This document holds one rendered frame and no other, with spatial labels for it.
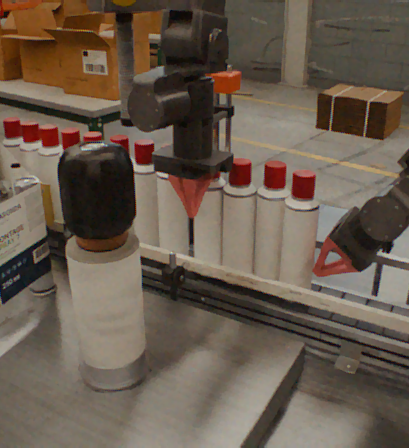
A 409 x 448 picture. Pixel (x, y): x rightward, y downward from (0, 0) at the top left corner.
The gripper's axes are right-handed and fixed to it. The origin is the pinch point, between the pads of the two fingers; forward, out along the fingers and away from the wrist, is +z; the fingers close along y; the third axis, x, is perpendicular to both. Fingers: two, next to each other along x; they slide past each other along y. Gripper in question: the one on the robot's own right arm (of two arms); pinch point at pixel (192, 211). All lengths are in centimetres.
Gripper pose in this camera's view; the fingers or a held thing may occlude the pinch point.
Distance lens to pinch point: 80.1
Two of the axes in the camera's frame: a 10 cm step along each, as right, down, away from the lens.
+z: -0.1, 9.0, 4.3
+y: 8.7, 2.3, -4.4
